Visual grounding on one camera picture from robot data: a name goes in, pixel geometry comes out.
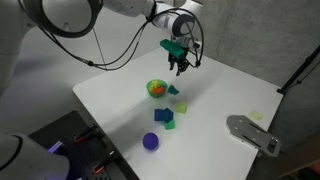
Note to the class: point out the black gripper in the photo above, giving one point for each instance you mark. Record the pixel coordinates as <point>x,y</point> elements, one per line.
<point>181,59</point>

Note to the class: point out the teal green animal toy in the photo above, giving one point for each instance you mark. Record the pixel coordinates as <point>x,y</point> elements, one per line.
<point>172,90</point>

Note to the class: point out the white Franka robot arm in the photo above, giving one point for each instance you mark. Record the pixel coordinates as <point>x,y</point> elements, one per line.
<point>66,13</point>

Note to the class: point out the orange toy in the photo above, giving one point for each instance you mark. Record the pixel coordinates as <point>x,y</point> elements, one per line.
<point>159,89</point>

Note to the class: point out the yellow toy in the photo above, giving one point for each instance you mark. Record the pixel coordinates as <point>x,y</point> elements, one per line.
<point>153,83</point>

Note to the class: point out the green plastic bowl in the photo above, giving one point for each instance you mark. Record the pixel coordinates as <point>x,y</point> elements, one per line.
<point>156,94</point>

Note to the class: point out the yellow-green cube block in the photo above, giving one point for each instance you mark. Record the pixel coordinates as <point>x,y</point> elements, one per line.
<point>181,108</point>

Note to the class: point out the dark blue pentagon block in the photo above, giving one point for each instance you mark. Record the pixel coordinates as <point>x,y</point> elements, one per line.
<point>168,115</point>

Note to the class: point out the blue cube block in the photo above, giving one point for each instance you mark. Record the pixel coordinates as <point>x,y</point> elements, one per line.
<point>158,115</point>

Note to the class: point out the green block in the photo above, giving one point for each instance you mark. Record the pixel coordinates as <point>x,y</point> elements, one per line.
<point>170,125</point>

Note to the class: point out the yellow sticky note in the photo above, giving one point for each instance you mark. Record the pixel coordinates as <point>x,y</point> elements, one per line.
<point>256,115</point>

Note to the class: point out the grey metal mounting plate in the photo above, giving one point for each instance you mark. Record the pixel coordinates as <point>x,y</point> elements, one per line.
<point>246,131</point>

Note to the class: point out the red black clamp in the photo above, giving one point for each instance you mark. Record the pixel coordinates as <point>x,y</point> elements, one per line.
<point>103,163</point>
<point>85,134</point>

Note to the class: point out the black tripod pole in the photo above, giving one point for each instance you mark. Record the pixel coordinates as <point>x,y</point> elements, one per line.
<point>300,71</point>

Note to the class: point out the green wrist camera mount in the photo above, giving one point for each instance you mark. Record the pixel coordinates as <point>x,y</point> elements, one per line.
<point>172,47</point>

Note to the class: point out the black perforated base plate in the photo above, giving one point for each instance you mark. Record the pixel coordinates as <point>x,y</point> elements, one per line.
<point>80,156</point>

